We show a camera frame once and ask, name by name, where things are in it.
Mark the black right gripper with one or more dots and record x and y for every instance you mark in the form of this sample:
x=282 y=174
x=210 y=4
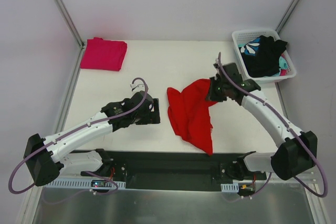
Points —
x=213 y=93

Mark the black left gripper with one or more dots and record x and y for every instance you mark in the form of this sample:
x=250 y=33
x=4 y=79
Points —
x=155 y=111

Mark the red t shirt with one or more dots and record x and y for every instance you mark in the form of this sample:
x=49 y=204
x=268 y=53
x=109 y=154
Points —
x=189 y=116

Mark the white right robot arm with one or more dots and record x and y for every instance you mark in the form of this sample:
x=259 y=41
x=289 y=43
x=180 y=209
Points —
x=296 y=149

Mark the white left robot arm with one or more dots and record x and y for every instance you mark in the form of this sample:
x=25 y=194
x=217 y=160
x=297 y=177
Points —
x=48 y=157

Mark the black t shirt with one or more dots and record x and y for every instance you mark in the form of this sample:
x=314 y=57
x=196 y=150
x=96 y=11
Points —
x=265 y=56

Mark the teal pink garment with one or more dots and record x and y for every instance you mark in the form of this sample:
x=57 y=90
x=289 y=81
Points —
x=284 y=68

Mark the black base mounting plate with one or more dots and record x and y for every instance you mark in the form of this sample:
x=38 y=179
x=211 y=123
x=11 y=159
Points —
x=168 y=171

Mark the folded magenta t shirt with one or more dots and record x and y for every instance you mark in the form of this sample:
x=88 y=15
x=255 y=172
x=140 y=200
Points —
x=103 y=54

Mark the right white cable duct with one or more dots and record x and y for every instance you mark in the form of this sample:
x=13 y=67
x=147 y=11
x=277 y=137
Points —
x=230 y=188

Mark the white cable duct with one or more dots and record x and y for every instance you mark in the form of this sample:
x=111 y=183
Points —
x=81 y=184
x=230 y=188

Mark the left white cable duct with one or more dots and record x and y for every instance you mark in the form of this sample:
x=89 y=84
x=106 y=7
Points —
x=81 y=184

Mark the aluminium rail right side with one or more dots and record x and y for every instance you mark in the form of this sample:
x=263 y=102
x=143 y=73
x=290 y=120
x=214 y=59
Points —
x=307 y=177

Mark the right aluminium frame post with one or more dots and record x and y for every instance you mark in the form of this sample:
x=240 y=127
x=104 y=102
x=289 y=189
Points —
x=294 y=1

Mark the aluminium frame post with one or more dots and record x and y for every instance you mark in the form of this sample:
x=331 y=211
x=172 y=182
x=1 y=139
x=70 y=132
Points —
x=69 y=22
x=294 y=1

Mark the left aluminium frame post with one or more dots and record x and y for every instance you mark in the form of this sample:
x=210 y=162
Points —
x=69 y=22

